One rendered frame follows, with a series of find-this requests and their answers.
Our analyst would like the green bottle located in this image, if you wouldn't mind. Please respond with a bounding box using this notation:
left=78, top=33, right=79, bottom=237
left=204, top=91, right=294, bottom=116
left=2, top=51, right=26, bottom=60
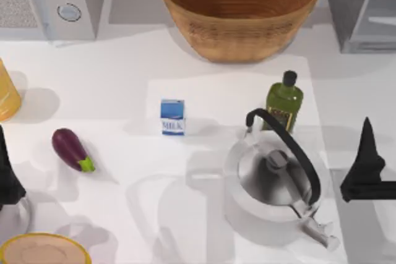
left=261, top=70, right=304, bottom=135

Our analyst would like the grey cabinet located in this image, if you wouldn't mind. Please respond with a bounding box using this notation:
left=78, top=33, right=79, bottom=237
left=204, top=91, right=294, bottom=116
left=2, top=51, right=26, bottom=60
left=320, top=0, right=396, bottom=55

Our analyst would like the brown woven basket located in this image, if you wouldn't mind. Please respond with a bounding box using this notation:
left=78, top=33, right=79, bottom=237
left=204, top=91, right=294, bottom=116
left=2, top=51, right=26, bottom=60
left=160, top=0, right=320, bottom=64

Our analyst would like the blue and white milk carton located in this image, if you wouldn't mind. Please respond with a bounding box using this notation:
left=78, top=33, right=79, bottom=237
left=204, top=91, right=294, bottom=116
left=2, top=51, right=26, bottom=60
left=160, top=98, right=187, bottom=137

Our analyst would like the purple eggplant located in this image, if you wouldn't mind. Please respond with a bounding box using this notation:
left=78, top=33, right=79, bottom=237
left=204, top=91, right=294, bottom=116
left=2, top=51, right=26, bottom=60
left=51, top=127, right=97, bottom=174

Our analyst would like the pale microwave oven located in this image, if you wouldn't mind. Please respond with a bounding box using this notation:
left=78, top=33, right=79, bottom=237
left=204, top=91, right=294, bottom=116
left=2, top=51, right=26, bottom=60
left=0, top=0, right=108, bottom=43

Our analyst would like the round microwave knob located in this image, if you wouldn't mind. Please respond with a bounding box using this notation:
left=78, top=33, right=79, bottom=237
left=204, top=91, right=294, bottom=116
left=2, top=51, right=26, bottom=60
left=56, top=2, right=82, bottom=22

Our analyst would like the yellow round can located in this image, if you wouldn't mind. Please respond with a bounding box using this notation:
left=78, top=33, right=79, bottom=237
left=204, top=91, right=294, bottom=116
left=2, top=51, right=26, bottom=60
left=0, top=232, right=93, bottom=264

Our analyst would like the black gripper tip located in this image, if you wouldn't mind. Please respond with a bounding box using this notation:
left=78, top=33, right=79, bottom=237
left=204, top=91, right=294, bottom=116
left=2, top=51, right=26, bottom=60
left=0, top=124, right=27, bottom=212

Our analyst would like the silver kettle with black handle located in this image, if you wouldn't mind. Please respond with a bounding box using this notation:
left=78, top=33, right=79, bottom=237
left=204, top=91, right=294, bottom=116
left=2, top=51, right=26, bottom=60
left=223, top=108, right=342, bottom=251

